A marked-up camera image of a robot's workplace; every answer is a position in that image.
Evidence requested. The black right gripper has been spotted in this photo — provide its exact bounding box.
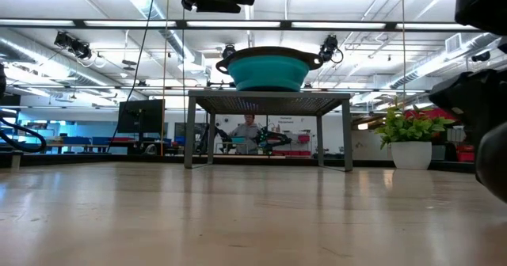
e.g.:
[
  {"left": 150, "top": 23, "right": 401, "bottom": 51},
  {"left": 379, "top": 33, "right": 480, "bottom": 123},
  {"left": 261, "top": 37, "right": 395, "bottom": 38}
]
[{"left": 429, "top": 67, "right": 507, "bottom": 140}]

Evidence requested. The dark black round fruit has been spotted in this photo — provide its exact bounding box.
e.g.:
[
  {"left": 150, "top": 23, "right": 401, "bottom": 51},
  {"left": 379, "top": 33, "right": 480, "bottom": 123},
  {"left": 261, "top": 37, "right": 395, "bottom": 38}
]
[{"left": 475, "top": 121, "right": 507, "bottom": 203}]

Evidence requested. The small green potted plant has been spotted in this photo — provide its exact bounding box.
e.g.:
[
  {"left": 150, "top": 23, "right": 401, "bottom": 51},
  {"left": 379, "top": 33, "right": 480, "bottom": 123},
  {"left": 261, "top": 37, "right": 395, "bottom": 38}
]
[{"left": 374, "top": 99, "right": 456, "bottom": 171}]

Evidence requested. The grey perforated metal stand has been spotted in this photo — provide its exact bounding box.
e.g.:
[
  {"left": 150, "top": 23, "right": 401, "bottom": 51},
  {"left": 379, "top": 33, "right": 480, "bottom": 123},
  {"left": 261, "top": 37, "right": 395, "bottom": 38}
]
[{"left": 183, "top": 89, "right": 354, "bottom": 173}]

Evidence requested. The blue collapsible colander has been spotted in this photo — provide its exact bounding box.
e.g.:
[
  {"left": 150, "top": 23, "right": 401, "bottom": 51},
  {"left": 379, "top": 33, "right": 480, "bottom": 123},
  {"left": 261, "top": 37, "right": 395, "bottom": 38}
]
[{"left": 215, "top": 46, "right": 325, "bottom": 93}]

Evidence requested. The person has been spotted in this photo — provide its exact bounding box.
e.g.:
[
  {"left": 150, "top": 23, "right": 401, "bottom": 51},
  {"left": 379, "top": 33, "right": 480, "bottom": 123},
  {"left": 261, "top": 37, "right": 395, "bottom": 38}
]
[{"left": 228, "top": 114, "right": 262, "bottom": 155}]

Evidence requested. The black monitor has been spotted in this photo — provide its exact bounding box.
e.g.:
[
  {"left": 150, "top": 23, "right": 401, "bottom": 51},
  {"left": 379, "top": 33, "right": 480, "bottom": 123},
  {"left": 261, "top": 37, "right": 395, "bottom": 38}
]
[{"left": 117, "top": 98, "right": 166, "bottom": 135}]

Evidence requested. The blue storage bin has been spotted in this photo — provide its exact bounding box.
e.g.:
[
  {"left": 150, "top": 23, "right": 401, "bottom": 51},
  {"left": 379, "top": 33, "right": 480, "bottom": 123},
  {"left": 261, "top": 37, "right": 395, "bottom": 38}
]
[{"left": 63, "top": 136, "right": 93, "bottom": 146}]

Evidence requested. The black overhead crossbar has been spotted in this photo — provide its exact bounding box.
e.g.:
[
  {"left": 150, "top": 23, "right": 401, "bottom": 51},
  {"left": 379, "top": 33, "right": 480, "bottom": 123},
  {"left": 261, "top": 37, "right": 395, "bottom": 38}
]
[{"left": 0, "top": 18, "right": 482, "bottom": 32}]

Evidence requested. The black hanging cable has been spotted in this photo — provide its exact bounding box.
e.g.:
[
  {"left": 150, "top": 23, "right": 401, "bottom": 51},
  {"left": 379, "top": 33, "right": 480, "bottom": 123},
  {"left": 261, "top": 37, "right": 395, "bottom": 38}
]
[{"left": 106, "top": 0, "right": 158, "bottom": 154}]

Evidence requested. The black aluminium table frame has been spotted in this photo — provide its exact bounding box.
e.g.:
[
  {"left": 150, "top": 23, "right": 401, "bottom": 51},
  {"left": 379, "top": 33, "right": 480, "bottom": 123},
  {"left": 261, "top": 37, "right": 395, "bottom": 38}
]
[{"left": 0, "top": 151, "right": 476, "bottom": 171}]

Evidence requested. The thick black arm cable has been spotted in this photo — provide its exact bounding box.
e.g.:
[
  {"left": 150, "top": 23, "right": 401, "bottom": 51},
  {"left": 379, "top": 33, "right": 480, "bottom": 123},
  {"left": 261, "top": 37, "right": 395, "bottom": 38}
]
[{"left": 0, "top": 116, "right": 48, "bottom": 154}]

